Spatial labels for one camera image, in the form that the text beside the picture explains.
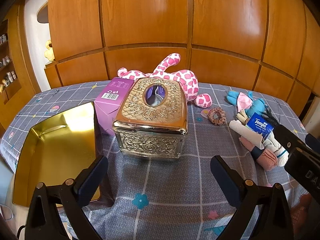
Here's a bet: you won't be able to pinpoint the white towel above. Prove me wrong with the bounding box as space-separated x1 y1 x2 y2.
229 120 264 150

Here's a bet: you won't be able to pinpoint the blue Tempo tissue pack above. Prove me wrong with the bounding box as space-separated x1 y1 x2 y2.
247 113 274 140

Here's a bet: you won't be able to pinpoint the wooden wardrobe panels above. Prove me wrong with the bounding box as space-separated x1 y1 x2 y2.
45 0 319 111

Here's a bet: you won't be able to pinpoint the yellow plush toy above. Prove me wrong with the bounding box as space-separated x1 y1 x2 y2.
44 40 55 62

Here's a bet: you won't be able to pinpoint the blue pink plush toy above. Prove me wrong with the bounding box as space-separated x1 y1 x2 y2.
226 90 266 118

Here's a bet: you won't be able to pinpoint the pink white plush toy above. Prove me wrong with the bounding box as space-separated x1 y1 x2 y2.
117 53 213 108

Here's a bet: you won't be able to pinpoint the wooden shelf door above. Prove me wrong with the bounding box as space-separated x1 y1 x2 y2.
1 0 41 131

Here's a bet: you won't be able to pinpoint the purple cardboard box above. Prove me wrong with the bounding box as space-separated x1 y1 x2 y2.
94 77 134 135

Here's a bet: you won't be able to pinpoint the white sock blue stripe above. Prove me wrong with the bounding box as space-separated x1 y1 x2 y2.
263 132 289 166

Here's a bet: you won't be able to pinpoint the brown hair scrunchie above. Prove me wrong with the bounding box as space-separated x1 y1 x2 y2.
207 107 226 126

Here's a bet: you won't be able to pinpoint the grey checked bed sheet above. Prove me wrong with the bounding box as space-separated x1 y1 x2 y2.
1 81 307 239

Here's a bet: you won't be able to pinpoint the gold metal tray box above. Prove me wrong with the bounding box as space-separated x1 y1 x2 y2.
12 102 100 207

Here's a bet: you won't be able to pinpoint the ornate gold tissue box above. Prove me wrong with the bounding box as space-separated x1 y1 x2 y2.
112 77 188 160

